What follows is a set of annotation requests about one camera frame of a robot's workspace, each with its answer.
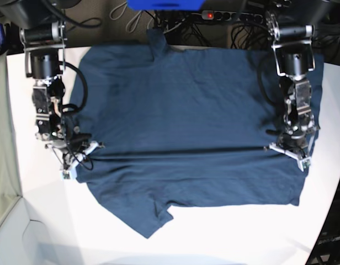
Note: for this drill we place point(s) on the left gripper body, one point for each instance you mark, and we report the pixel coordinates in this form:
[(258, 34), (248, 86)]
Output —
[(295, 147)]

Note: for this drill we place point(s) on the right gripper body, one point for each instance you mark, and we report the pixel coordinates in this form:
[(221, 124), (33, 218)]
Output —
[(70, 158)]

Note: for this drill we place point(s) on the dark blue t-shirt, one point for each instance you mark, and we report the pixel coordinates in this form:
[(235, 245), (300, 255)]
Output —
[(181, 128)]

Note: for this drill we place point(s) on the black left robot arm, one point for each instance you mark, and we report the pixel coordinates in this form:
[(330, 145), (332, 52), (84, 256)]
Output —
[(292, 26)]

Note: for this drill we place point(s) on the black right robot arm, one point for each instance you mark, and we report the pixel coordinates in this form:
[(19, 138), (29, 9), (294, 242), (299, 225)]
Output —
[(42, 32)]

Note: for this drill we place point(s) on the grey-green fabric curtain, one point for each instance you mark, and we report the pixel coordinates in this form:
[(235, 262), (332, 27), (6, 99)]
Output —
[(10, 187)]

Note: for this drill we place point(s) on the blue cylinder object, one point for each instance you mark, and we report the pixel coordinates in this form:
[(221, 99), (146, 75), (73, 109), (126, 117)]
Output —
[(2, 35)]

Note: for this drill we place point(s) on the black power strip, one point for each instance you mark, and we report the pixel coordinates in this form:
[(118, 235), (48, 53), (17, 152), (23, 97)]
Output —
[(227, 16)]

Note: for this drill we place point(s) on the blue plastic bin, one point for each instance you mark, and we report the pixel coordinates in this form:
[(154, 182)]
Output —
[(165, 4)]

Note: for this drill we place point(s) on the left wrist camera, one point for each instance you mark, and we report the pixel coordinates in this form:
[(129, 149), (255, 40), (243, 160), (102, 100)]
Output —
[(304, 163)]

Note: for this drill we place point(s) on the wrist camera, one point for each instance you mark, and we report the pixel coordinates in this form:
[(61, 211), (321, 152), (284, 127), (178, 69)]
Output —
[(304, 163), (68, 174)]

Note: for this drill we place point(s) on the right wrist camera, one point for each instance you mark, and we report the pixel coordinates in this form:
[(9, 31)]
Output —
[(68, 174)]

